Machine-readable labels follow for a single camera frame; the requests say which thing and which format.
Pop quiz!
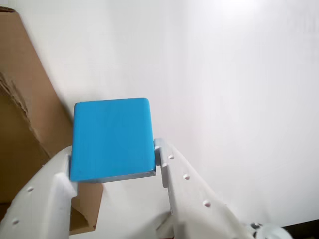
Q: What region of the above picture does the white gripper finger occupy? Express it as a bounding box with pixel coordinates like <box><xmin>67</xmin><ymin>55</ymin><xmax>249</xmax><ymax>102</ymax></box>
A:
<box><xmin>153</xmin><ymin>138</ymin><xmax>253</xmax><ymax>239</ymax></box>
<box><xmin>0</xmin><ymin>145</ymin><xmax>80</xmax><ymax>239</ymax></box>

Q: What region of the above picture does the brown cardboard box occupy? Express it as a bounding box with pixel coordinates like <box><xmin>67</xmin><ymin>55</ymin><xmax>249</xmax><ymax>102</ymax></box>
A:
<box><xmin>0</xmin><ymin>6</ymin><xmax>104</xmax><ymax>236</ymax></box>

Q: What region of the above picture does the blue cube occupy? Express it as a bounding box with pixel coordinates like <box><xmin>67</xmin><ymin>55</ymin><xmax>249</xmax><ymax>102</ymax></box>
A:
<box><xmin>69</xmin><ymin>97</ymin><xmax>157</xmax><ymax>184</ymax></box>

